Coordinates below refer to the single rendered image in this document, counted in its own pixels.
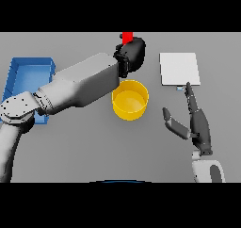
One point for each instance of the yellow bowl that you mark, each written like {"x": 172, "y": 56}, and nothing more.
{"x": 130, "y": 101}

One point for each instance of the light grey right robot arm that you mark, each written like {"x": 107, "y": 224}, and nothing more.
{"x": 205, "y": 172}

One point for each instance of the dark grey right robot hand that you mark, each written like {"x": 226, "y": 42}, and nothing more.
{"x": 200, "y": 126}

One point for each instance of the pale square measuring scale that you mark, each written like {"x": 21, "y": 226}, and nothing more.
{"x": 179, "y": 69}

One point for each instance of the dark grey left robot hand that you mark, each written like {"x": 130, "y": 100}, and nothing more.
{"x": 134, "y": 52}

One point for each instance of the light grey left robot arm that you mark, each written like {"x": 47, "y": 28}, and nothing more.
{"x": 84, "y": 81}

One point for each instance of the blue tray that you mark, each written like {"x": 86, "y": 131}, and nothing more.
{"x": 28, "y": 78}

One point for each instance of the red beaker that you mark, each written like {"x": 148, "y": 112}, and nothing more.
{"x": 127, "y": 37}

